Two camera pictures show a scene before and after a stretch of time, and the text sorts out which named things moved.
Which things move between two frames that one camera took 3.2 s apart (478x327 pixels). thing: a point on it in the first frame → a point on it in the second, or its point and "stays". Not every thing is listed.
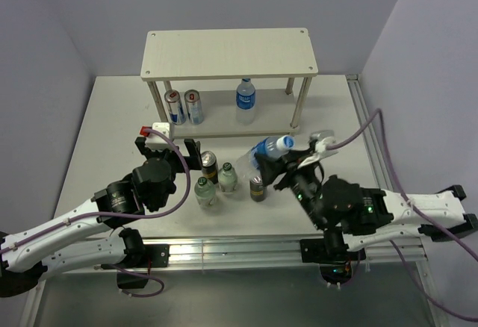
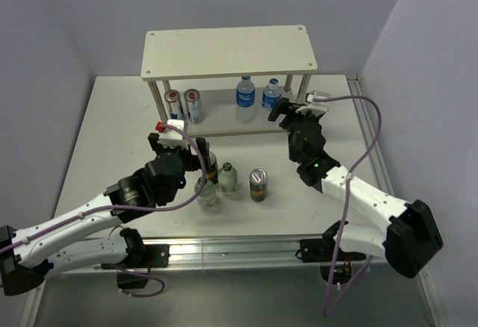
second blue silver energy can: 194,107 stays
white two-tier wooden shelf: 222,54 stays
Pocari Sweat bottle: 246,95 stays
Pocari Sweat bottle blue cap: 269,147 → 271,94
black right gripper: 295,162 → 281,107
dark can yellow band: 256,189 stays
